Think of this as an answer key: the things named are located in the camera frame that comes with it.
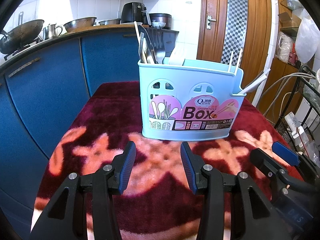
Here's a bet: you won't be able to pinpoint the beige plastic fork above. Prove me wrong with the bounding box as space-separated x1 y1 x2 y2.
169 46 187 66

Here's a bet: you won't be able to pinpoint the metal spoon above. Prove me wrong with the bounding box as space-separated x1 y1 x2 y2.
139 32 148 64

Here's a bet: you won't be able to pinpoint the white power strip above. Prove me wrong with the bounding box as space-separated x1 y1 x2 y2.
284 112 313 153

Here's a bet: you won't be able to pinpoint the blue kitchen base cabinet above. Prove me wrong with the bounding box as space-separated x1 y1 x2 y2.
0 29 179 220

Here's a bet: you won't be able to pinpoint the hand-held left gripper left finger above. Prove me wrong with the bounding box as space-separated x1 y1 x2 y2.
29 141 137 240

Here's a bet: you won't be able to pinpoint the light blue utensil holder box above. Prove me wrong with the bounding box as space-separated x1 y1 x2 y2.
137 59 247 141

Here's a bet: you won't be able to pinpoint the clear bag of packets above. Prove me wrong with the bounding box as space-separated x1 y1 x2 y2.
276 32 299 67

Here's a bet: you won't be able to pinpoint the dark kitchen countertop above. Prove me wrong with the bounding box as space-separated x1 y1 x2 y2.
0 24 179 73

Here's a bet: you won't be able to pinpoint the metal door handle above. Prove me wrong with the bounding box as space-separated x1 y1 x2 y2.
205 15 217 29

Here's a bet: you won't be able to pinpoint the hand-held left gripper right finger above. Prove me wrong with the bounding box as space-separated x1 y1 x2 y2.
180 142 288 240

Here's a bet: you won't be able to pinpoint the gas stove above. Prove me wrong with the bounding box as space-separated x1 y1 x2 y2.
4 39 42 61

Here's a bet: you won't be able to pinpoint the dark rice cooker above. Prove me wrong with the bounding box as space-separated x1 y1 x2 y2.
149 13 172 30

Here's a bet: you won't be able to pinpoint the cardboard box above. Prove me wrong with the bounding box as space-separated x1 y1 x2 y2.
278 12 300 28

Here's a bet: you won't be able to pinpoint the white plastic bag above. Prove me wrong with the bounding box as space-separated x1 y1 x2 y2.
296 9 320 64

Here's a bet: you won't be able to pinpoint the grey cables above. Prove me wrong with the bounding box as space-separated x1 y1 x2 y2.
261 72 317 128

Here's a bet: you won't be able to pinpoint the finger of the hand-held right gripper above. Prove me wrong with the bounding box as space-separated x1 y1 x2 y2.
272 141 320 178
249 148 289 196

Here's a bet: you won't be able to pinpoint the metal pitcher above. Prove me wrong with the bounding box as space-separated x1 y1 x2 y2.
42 24 63 40

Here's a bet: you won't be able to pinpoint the metal colander bowl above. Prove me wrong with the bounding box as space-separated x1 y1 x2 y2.
63 17 97 32

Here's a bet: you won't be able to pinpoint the black air fryer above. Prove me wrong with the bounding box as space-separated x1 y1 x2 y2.
121 2 147 24

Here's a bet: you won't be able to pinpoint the wooden door with glass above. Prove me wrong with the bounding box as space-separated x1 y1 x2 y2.
196 0 272 105

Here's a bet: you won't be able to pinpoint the dark metal wok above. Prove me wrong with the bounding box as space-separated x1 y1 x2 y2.
0 11 45 55

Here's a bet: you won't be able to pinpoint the shallow metal bowl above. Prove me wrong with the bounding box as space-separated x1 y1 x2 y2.
98 19 121 26

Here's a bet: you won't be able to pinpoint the metal table knife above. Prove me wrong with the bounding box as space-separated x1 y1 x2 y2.
138 25 157 64

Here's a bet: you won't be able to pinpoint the red floral blanket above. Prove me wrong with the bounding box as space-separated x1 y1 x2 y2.
30 81 313 240

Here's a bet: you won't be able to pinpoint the black metal rack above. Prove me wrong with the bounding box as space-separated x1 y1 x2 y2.
275 65 320 155

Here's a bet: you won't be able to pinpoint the wooden shelf unit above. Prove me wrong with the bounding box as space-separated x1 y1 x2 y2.
269 0 320 120

